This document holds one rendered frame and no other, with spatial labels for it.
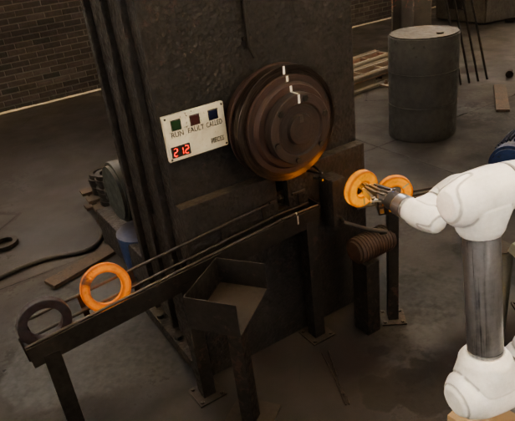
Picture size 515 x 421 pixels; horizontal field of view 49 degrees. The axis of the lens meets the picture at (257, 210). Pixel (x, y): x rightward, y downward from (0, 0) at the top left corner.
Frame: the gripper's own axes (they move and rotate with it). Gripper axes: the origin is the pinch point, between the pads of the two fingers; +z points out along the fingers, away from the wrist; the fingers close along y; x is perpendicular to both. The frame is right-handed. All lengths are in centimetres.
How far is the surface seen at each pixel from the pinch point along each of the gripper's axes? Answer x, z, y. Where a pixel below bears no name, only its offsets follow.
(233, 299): -24, -3, -66
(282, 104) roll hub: 38.0, 12.9, -27.7
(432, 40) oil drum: -6, 156, 213
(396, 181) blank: -8.4, 4.0, 24.1
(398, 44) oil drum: -10, 180, 200
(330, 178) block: -5.6, 21.7, 1.4
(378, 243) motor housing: -34.8, 2.0, 12.2
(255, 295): -24, -7, -58
